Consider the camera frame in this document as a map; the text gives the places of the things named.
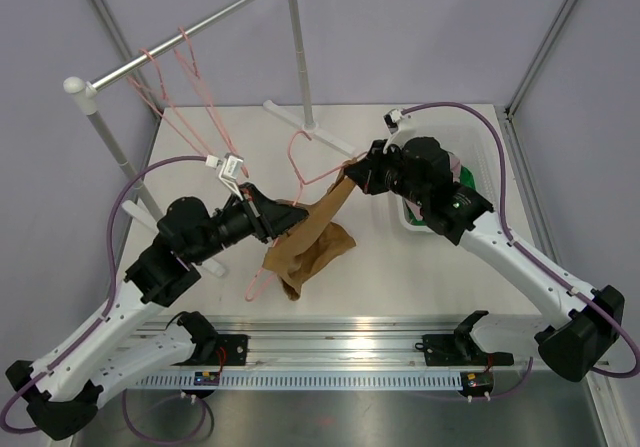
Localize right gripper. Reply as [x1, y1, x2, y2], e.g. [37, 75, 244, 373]
[347, 139, 429, 208]

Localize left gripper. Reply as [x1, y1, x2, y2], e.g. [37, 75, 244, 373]
[189, 182, 309, 265]

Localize brown tank top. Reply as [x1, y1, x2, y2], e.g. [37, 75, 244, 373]
[262, 160, 357, 301]

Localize pink hanger of brown top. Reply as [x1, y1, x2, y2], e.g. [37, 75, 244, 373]
[244, 129, 366, 303]

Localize mauve tank top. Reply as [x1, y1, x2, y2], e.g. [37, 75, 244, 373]
[448, 152, 462, 182]

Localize green tank top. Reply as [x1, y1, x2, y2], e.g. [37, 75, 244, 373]
[402, 163, 476, 229]

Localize pink hanger of mauve top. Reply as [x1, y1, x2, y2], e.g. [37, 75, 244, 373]
[173, 27, 240, 157]

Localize pink hanger of green top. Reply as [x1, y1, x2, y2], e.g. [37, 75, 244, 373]
[126, 48, 211, 153]

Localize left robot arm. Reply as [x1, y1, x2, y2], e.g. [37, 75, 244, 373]
[6, 183, 308, 440]

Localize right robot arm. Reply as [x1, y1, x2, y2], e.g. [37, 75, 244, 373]
[344, 137, 624, 382]

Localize white plastic basket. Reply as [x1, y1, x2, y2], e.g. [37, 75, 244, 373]
[411, 119, 502, 210]

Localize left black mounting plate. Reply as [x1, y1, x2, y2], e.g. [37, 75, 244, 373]
[185, 334, 249, 367]

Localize black mounting plate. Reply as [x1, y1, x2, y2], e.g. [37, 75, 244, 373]
[185, 334, 249, 367]
[414, 333, 515, 367]

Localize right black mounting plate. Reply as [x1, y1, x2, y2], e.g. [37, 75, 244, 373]
[414, 333, 515, 367]

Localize clothes rack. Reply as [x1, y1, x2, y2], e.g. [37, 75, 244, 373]
[61, 0, 363, 276]

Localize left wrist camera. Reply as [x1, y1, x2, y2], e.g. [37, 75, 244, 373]
[205, 152, 244, 201]

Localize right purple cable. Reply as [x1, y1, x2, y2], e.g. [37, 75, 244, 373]
[402, 102, 640, 403]

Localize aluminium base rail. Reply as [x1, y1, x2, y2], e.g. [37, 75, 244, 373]
[134, 315, 551, 368]

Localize white slotted cable duct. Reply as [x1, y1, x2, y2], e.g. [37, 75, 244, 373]
[134, 370, 462, 391]

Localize left frame post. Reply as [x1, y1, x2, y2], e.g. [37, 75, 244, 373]
[86, 0, 160, 124]

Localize frame post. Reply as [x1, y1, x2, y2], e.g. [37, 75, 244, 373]
[86, 0, 160, 124]
[505, 0, 581, 121]

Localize right frame post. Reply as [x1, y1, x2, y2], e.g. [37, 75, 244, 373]
[505, 0, 581, 121]

